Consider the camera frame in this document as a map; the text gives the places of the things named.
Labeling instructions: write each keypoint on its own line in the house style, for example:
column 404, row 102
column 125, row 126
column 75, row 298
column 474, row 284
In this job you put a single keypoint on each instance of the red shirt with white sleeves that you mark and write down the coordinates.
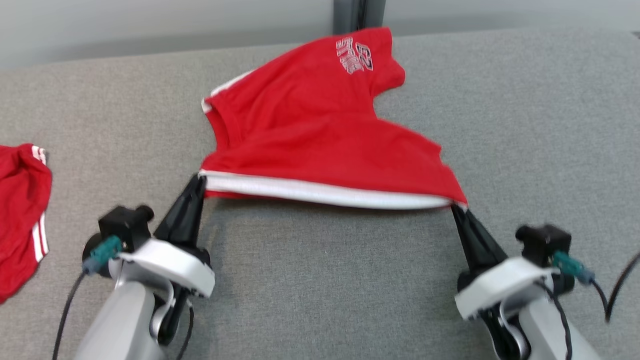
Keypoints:
column 20, row 215

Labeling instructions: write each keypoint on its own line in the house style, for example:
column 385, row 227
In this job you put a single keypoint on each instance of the red shirt with chest print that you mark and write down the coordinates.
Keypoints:
column 310, row 130

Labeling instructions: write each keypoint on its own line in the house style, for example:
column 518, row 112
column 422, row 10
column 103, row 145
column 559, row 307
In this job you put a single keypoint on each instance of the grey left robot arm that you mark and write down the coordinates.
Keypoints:
column 120, row 325

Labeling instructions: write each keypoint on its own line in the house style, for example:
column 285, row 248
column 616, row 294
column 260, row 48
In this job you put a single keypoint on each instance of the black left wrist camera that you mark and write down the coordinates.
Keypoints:
column 125, row 225

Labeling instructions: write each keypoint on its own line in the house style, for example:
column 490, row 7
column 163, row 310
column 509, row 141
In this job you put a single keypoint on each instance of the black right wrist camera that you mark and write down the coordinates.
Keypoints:
column 542, row 242

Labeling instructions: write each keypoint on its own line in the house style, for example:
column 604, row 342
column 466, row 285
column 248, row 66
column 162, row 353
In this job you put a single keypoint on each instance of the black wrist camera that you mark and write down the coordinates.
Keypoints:
column 125, row 225
column 542, row 242

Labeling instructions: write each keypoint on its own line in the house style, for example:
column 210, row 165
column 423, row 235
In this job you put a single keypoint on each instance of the grey metal wall post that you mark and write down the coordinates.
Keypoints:
column 357, row 15

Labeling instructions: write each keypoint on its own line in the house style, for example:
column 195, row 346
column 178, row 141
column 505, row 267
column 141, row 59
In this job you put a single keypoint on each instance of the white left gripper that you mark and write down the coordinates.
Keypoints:
column 175, row 267

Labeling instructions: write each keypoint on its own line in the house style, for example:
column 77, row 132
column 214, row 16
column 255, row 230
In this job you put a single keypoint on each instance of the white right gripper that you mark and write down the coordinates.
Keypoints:
column 500, row 282

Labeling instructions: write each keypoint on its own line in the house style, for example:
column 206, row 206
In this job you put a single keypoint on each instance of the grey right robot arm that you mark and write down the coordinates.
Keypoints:
column 545, row 330

